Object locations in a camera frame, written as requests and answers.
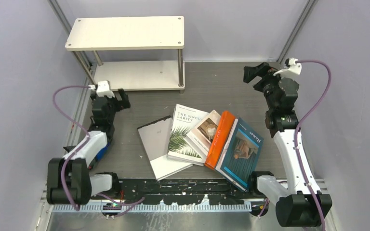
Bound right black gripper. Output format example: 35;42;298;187
243;62;292;110

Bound orange book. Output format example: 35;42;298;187
204;110;236;170

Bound teal Humor book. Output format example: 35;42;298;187
215;118;264;192

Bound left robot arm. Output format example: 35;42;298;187
46;89;131;210

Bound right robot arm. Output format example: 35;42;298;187
243;58;332;230

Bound grey white notebook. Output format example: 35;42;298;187
137;115;193;181

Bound white palm leaf book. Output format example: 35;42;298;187
167;104;208;166

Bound blue grey cloth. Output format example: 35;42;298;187
63;143;111;170

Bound white two-tier shelf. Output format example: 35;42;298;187
65;16;185;91

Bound white coffee cover book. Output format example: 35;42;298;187
186;110;221;159

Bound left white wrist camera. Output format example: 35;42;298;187
88;80;115;98

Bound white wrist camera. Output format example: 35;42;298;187
273;58;302;78
88;80;115;98

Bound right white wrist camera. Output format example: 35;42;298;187
273;58;302;78

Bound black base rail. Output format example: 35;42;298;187
103;179;264;205

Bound white slotted cable duct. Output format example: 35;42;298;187
51;203;252;213

